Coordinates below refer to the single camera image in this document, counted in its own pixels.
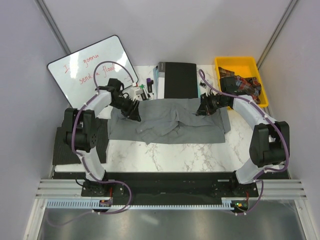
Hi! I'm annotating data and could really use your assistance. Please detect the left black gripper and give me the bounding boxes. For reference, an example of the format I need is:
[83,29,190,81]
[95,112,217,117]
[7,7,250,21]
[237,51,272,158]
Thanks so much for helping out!
[109,96,141,123]

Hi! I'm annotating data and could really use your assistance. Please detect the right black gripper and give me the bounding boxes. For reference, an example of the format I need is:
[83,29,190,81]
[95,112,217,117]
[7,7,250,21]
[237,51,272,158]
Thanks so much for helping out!
[195,91,228,117]

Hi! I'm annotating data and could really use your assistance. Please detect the grey long sleeve shirt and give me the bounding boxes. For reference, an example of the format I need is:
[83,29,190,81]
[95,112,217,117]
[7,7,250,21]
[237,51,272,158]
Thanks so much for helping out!
[107,98,231,144]

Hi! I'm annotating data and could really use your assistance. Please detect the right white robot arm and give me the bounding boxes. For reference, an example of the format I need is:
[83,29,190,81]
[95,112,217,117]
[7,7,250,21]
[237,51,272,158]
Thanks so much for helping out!
[196,69,290,197]

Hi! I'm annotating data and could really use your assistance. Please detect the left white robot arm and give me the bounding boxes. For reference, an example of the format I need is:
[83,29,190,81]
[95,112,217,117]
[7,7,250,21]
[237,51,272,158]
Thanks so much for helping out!
[62,78,141,197]

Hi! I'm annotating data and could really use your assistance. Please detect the green black marker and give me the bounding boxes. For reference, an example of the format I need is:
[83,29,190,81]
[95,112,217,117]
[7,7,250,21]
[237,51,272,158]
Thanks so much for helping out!
[139,84,149,101]

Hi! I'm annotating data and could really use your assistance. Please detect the purple black marker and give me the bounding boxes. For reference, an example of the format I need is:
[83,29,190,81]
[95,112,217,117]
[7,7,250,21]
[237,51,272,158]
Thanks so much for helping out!
[146,78,154,93]

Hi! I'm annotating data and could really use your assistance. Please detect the black folder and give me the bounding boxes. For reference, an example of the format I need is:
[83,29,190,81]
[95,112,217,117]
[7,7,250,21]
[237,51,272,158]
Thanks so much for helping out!
[157,61,199,100]

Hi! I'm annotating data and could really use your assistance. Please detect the plaid shirt in bin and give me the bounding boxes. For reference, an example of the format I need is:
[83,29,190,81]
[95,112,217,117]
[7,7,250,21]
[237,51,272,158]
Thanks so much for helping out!
[218,67,262,104]

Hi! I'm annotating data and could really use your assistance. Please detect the yellow plastic bin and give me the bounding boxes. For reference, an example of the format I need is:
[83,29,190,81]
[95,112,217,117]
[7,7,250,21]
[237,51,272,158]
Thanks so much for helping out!
[214,56,269,108]

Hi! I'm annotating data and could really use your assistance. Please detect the folded black striped shirt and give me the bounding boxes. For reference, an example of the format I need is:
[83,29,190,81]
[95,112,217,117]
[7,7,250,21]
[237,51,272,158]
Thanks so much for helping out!
[52,118,109,165]

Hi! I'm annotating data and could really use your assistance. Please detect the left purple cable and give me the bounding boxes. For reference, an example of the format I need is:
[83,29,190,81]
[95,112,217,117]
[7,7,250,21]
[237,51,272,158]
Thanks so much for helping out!
[71,60,139,186]

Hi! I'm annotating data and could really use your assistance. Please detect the white whiteboard black frame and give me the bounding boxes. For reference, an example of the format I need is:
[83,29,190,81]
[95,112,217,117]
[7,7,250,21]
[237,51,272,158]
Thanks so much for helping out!
[47,35,139,109]

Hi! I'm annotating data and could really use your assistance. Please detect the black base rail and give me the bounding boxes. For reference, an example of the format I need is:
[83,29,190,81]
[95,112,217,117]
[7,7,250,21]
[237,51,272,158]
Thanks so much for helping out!
[81,172,259,207]

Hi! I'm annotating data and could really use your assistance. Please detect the white slotted cable duct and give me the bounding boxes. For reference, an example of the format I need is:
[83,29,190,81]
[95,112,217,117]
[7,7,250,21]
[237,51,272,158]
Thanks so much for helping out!
[46,199,234,210]

